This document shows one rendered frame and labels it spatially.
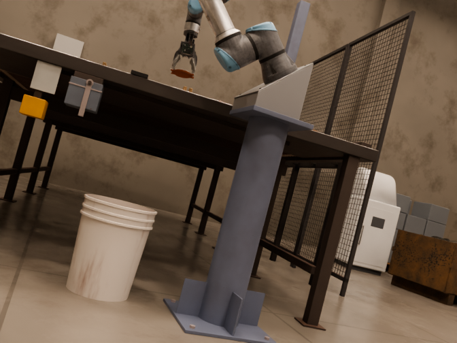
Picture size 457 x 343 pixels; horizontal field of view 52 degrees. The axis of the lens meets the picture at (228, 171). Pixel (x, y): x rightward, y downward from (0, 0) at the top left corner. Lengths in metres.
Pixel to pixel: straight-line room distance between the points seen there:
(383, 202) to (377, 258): 0.71
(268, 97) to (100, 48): 5.71
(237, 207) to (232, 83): 6.01
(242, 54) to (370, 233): 4.54
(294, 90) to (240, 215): 0.54
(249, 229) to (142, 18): 6.02
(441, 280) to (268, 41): 3.79
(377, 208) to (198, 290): 4.48
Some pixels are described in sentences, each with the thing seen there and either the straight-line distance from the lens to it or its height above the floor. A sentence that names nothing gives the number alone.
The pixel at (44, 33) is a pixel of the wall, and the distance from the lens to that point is 7.44.
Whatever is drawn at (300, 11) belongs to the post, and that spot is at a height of 2.30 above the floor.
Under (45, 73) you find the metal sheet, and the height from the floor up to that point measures 0.81.
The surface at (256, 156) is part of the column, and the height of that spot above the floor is 0.69.
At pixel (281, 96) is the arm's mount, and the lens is 1.89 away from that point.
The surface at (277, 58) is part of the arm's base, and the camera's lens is 1.96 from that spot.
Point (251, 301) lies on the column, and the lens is 2.04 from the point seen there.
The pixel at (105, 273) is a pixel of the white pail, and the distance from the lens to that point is 1.89.
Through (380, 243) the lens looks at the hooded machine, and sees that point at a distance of 6.28.
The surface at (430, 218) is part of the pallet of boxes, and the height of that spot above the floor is 0.93.
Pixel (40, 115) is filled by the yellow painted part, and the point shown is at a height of 0.63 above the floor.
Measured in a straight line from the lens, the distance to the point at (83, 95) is 2.10.
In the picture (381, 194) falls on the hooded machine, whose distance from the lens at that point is 6.32.
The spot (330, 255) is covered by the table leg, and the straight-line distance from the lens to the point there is 2.39.
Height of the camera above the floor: 0.52
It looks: 3 degrees up
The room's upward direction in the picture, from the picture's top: 15 degrees clockwise
